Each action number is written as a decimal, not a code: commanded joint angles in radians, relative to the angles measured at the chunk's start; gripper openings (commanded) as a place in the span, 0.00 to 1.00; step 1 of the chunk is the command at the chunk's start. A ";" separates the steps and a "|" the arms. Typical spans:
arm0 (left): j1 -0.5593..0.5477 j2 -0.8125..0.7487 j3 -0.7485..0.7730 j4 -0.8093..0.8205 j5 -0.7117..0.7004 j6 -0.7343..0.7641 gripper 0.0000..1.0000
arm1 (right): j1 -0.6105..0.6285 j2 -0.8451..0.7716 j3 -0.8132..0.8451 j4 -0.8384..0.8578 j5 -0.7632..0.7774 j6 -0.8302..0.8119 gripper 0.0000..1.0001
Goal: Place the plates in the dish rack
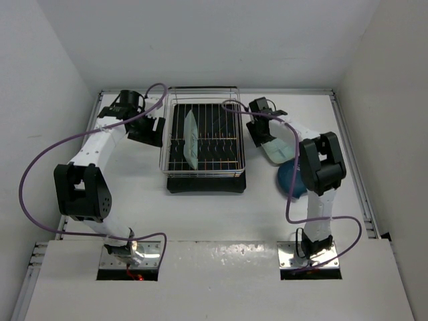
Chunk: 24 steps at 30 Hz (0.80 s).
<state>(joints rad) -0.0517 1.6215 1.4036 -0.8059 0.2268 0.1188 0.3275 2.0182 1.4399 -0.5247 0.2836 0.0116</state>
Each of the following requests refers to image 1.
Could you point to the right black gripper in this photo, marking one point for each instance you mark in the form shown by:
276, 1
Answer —
258, 139

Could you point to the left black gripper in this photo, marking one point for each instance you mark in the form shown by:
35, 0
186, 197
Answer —
152, 137

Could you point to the light green plate with berries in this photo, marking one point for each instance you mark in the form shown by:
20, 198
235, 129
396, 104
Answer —
278, 151

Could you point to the light green rectangular plate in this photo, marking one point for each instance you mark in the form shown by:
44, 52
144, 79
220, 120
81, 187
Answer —
190, 149

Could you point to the dark blue leaf plate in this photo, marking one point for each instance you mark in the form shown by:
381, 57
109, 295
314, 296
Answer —
284, 180

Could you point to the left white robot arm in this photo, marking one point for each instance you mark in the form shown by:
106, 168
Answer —
81, 189

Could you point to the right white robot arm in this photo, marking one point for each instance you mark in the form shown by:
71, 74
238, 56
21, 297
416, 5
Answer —
321, 164

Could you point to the black drip tray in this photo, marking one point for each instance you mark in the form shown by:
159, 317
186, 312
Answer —
207, 184

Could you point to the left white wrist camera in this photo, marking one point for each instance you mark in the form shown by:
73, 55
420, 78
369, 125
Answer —
153, 105

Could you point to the metal wire dish rack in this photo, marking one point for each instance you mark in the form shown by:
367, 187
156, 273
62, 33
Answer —
227, 96

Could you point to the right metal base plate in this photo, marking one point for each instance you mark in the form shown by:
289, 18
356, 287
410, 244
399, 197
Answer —
289, 260

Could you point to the metal base plate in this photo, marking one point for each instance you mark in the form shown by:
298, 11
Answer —
289, 260
148, 254

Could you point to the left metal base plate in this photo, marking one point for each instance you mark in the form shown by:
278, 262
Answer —
148, 254

